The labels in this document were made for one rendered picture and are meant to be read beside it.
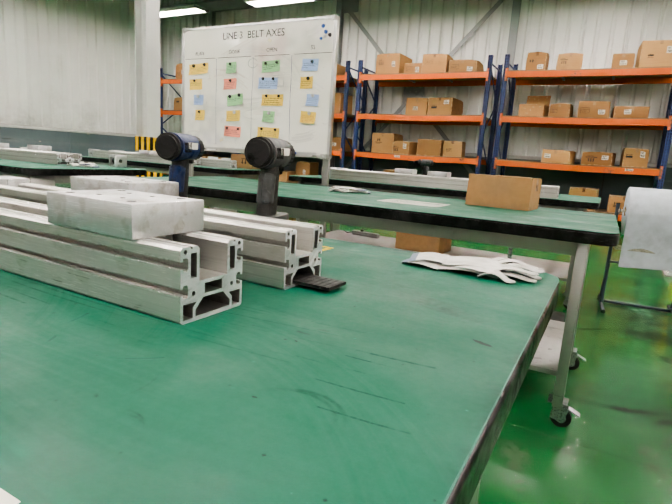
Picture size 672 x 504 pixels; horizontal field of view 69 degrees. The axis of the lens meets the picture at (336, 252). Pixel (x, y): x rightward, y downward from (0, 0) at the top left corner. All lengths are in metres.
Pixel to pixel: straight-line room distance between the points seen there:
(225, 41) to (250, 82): 0.42
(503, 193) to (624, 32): 8.86
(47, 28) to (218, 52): 10.30
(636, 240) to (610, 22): 7.63
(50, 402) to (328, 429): 0.21
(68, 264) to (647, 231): 3.68
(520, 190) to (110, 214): 2.06
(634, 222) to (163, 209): 3.59
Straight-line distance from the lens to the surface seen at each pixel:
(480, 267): 0.90
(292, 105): 3.92
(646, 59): 10.14
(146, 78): 9.26
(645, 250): 4.02
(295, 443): 0.35
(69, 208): 0.68
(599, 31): 11.21
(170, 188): 0.96
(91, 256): 0.66
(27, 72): 14.08
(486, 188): 2.49
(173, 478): 0.33
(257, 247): 0.72
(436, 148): 10.46
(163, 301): 0.58
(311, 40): 3.91
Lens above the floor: 0.97
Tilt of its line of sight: 11 degrees down
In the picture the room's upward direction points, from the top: 4 degrees clockwise
